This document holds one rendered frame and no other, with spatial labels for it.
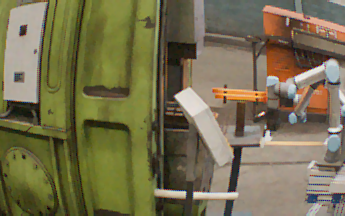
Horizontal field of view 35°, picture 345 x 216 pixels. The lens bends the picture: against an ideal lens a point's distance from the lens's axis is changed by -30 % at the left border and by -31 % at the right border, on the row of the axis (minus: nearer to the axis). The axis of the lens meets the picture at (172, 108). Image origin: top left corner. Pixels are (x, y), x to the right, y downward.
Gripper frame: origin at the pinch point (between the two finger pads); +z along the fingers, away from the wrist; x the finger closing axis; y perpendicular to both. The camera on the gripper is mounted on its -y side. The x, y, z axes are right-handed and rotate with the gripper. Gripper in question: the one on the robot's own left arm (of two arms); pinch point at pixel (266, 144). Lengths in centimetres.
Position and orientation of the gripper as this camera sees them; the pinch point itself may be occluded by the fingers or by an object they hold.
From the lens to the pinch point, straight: 356.1
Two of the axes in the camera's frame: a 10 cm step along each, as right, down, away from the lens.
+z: -0.2, 9.7, 2.6
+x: 4.7, -2.2, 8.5
